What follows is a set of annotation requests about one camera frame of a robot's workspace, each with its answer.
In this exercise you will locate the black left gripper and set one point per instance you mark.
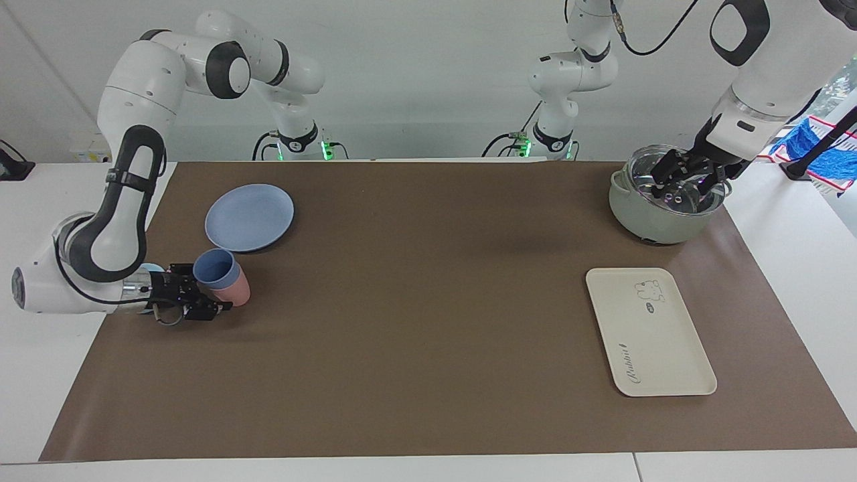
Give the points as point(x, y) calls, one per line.
point(702, 150)

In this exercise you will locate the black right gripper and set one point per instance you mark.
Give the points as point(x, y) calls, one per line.
point(171, 291)

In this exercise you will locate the blue plastic cup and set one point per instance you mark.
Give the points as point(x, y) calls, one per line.
point(214, 266)

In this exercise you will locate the pink plastic cup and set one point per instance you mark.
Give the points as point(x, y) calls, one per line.
point(236, 293)

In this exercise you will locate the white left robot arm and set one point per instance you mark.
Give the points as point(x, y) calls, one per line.
point(770, 73)

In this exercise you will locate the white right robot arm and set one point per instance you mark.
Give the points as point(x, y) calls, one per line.
point(127, 201)

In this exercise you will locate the cream rabbit print tray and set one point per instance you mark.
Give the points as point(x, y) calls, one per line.
point(653, 335)

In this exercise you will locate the light blue bowl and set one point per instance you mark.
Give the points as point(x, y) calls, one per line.
point(152, 268)

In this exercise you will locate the pale green cooker pot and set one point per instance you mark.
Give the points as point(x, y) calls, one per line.
point(643, 217)

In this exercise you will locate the blue round plate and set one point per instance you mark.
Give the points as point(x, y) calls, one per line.
point(249, 217)

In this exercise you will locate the blue cloth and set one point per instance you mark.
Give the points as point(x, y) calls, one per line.
point(800, 140)

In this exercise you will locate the white red drying rack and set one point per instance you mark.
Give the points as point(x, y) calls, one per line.
point(827, 179)

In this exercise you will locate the brown table mat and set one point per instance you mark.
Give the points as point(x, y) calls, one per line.
point(428, 301)

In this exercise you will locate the black camera stand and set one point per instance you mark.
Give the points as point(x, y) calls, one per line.
point(797, 171)

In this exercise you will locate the white wall socket box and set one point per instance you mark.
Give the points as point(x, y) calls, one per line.
point(90, 147)

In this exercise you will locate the black clamp mount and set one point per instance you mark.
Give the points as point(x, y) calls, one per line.
point(13, 167)

